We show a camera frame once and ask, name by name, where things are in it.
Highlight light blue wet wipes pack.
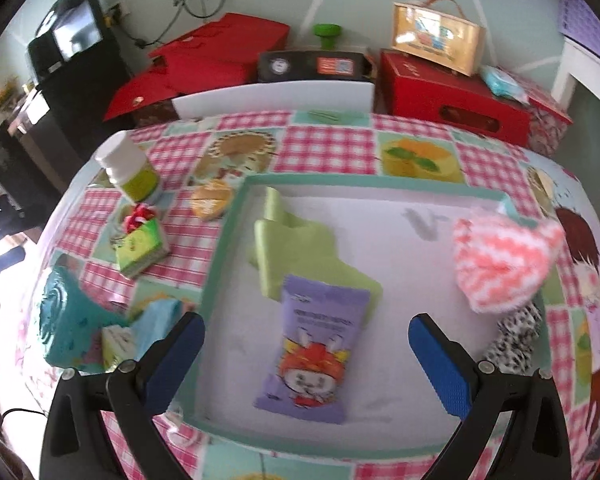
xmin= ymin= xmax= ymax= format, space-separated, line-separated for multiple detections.
xmin=480 ymin=65 xmax=531 ymax=103

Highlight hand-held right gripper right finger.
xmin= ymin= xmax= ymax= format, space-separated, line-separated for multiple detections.
xmin=409 ymin=313 xmax=573 ymax=480

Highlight red box with window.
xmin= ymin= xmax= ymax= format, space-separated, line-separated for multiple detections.
xmin=375 ymin=49 xmax=531 ymax=146

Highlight leopard print cloth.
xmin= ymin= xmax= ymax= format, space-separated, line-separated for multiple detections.
xmin=480 ymin=300 xmax=545 ymax=373

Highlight blue face mask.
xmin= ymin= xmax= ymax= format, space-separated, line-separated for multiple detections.
xmin=130 ymin=299 xmax=186 ymax=356

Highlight green tissue packet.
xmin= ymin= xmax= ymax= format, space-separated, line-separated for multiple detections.
xmin=101 ymin=325 xmax=136 ymax=371

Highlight red flat gift box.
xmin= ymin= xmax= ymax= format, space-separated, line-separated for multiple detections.
xmin=149 ymin=12 xmax=290 ymax=96

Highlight black cable with plug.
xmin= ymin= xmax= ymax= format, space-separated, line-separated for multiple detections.
xmin=125 ymin=2 xmax=181 ymax=52

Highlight tan box with handle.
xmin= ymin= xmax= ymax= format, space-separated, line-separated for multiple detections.
xmin=391 ymin=0 xmax=483 ymax=77

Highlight white desk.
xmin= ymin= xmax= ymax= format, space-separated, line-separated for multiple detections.
xmin=550 ymin=37 xmax=600 ymax=111

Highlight black cabinet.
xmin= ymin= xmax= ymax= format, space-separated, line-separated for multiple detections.
xmin=0 ymin=95 xmax=76 ymax=201

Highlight yellow flowers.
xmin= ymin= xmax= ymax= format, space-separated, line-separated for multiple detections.
xmin=0 ymin=77 xmax=23 ymax=113

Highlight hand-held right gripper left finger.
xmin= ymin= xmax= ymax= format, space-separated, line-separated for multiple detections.
xmin=40 ymin=311 xmax=207 ymax=480

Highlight purple snack packet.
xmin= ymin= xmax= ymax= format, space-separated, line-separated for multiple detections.
xmin=252 ymin=275 xmax=371 ymax=426

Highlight green knob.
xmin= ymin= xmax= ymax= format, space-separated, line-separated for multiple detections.
xmin=314 ymin=23 xmax=342 ymax=51

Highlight purple file basket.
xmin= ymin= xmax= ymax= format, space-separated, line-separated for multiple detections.
xmin=557 ymin=0 xmax=600 ymax=48

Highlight black flat box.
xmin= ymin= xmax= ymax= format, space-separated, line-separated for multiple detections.
xmin=257 ymin=50 xmax=373 ymax=83

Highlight white cap green bottle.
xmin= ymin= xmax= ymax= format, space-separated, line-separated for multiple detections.
xmin=94 ymin=132 xmax=163 ymax=206

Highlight black appliance with screen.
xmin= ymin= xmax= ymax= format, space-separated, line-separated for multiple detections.
xmin=27 ymin=0 xmax=131 ymax=126

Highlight pink white knitted cloth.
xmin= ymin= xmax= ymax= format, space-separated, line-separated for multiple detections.
xmin=452 ymin=212 xmax=566 ymax=316

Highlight pink checked printed tablecloth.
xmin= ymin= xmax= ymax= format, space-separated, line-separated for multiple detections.
xmin=15 ymin=110 xmax=600 ymax=480

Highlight shallow teal cardboard tray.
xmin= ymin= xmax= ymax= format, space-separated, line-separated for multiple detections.
xmin=172 ymin=172 xmax=563 ymax=461

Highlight red white patterned box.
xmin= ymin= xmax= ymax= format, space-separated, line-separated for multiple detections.
xmin=505 ymin=67 xmax=575 ymax=156

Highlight light green cloth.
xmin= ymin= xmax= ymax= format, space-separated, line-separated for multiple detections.
xmin=247 ymin=186 xmax=383 ymax=313

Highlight white chair back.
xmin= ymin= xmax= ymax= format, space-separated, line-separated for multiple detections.
xmin=171 ymin=80 xmax=376 ymax=121

